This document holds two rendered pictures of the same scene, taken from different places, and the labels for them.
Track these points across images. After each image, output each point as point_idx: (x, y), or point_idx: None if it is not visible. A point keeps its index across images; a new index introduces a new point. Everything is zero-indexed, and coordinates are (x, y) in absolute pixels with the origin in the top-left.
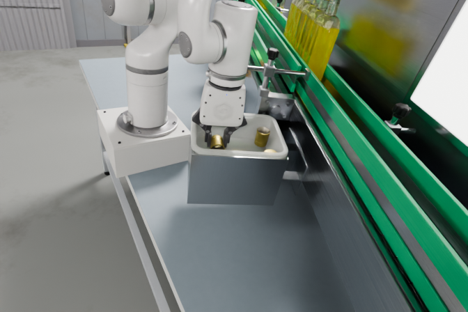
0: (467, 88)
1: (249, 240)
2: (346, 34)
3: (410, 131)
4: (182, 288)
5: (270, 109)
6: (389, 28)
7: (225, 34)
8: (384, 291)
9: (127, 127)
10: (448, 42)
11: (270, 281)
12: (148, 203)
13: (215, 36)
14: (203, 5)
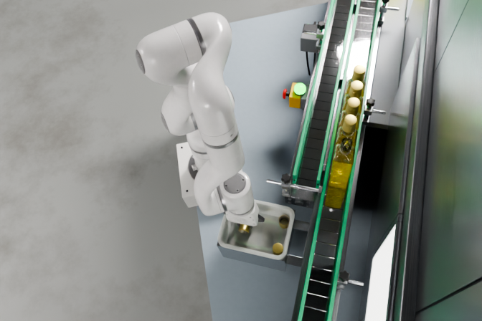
0: (373, 291)
1: (269, 284)
2: (388, 138)
3: (357, 285)
4: (214, 307)
5: (294, 201)
6: (386, 186)
7: (224, 203)
8: None
9: (194, 174)
10: (381, 250)
11: (272, 319)
12: (206, 236)
13: (216, 207)
14: (203, 202)
